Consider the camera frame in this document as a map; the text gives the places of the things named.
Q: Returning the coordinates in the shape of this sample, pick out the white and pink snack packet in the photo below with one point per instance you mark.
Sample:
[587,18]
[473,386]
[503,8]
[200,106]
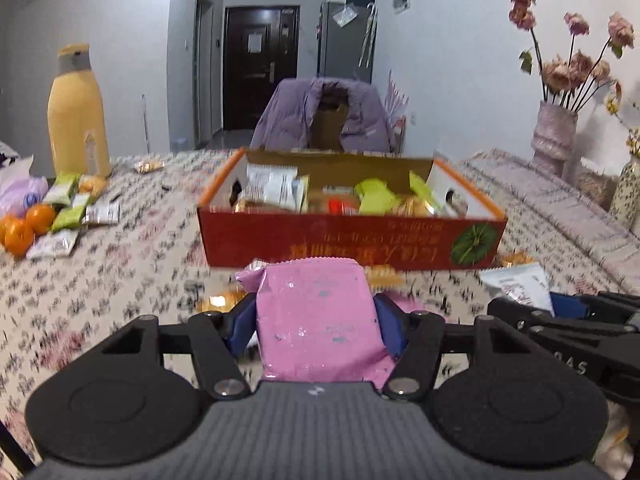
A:
[52,244]

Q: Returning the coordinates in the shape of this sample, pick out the white red-print snack packet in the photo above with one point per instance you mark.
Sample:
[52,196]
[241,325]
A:
[517,282]

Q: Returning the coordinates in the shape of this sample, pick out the pink textured vase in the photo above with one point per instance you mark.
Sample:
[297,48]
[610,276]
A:
[554,135]

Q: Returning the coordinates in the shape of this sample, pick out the glass jar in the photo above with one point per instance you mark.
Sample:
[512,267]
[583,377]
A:
[597,190]

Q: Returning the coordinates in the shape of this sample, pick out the pink striped bag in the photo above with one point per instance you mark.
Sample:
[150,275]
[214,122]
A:
[397,105]

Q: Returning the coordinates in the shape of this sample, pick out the small gold biscuit packet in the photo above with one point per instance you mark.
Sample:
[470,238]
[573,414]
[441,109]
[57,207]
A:
[149,165]

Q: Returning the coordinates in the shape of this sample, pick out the dark brown door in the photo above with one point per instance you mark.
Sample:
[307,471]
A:
[260,70]

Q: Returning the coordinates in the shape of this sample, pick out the purple plastic bag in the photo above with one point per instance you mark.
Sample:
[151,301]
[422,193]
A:
[20,192]

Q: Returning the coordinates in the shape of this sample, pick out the speckled cream vase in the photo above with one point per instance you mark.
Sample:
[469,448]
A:
[627,200]

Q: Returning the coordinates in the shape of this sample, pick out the grey refrigerator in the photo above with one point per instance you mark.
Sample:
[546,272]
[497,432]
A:
[345,45]

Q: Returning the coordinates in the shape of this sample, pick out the orange cardboard box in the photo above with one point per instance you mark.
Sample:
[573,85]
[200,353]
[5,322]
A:
[350,245]

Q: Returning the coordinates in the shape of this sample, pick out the pile of clothes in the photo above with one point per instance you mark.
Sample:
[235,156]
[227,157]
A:
[10,152]

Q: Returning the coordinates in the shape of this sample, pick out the small silver snack packet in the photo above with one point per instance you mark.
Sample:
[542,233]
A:
[101,212]

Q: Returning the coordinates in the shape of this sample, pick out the plain green snack packet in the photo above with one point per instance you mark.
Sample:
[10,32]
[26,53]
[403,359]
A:
[377,197]

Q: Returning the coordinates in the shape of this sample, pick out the round orange biscuit packet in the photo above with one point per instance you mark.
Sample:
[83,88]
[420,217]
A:
[93,184]

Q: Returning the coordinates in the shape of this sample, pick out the yellow bottle with grey collar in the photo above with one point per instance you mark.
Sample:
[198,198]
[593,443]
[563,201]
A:
[77,120]

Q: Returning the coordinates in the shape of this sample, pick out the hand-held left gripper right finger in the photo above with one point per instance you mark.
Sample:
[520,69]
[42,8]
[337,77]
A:
[390,325]

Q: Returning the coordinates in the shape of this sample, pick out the gold wrapped snack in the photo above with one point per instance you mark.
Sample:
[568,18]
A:
[220,303]
[382,277]
[415,206]

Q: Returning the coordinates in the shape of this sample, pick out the clear plastic bag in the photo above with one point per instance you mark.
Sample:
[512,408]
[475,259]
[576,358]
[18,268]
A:
[345,14]

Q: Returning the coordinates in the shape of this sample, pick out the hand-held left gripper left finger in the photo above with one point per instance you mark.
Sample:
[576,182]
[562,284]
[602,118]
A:
[242,322]

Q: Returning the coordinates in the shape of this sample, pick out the small red snack packet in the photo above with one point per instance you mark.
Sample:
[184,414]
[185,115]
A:
[342,206]

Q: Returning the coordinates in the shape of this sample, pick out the white folded umbrella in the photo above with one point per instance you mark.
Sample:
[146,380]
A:
[369,35]

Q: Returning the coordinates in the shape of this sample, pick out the dried pink roses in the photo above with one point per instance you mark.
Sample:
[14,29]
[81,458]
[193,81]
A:
[575,60]

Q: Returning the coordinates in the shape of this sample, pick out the pink patterned cloth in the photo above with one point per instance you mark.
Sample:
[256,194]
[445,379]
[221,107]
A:
[550,210]

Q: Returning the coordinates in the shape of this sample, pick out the white mop stick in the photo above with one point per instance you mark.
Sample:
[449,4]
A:
[146,122]

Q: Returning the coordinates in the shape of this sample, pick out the white paper notice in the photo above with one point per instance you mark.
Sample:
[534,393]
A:
[254,41]

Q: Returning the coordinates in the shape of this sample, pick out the purple puffer jacket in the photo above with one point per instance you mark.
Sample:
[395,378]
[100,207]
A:
[290,120]

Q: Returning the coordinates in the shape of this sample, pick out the wooden chair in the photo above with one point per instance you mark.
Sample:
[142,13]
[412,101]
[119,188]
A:
[327,127]

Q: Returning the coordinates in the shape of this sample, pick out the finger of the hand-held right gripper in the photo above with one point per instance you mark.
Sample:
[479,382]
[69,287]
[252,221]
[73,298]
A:
[570,305]
[510,310]

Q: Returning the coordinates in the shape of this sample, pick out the orange cracker packet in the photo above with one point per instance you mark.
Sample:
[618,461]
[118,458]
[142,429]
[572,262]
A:
[515,259]

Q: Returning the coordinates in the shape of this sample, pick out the silver green-edged snack packet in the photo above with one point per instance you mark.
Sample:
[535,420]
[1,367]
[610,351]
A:
[272,187]

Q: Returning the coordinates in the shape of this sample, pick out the orange fruit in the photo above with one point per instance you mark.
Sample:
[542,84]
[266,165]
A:
[17,235]
[41,218]

